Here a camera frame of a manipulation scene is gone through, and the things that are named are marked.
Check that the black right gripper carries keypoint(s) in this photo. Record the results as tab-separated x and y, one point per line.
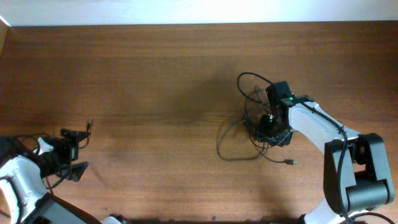
282	141

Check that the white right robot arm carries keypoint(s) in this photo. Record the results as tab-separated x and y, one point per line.
356	173

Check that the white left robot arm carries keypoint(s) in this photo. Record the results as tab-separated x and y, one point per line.
23	171

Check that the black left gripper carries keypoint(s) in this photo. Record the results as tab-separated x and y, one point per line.
71	152

